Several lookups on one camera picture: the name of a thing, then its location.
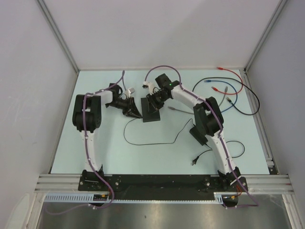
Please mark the black network switch box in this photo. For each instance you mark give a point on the black network switch box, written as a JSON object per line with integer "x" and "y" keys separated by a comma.
{"x": 148, "y": 112}

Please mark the right aluminium side rail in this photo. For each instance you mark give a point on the right aluminium side rail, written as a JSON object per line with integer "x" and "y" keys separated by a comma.
{"x": 262, "y": 134}

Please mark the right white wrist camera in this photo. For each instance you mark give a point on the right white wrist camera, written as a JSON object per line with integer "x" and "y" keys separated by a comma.
{"x": 148, "y": 85}

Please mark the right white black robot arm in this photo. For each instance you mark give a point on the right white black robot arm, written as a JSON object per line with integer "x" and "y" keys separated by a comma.
{"x": 208, "y": 121}

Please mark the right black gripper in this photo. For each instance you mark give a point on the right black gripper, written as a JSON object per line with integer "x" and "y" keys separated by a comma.
{"x": 151, "y": 98}

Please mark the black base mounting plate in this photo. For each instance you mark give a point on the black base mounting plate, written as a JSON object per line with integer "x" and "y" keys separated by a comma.
{"x": 159, "y": 187}

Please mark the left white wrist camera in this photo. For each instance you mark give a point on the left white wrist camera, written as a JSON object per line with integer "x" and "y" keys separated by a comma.
{"x": 129, "y": 92}

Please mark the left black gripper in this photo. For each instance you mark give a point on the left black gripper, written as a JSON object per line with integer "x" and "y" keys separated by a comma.
{"x": 131, "y": 107}

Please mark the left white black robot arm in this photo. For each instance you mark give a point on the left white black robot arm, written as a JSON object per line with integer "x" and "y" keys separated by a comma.
{"x": 87, "y": 118}

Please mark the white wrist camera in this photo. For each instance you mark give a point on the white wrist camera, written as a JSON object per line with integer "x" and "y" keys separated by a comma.
{"x": 148, "y": 85}
{"x": 129, "y": 92}

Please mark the aluminium front frame rail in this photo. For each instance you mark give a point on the aluminium front frame rail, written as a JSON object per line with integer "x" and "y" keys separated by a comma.
{"x": 257, "y": 184}

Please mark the black power adapter brick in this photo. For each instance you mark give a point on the black power adapter brick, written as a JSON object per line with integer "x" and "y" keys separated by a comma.
{"x": 198, "y": 136}

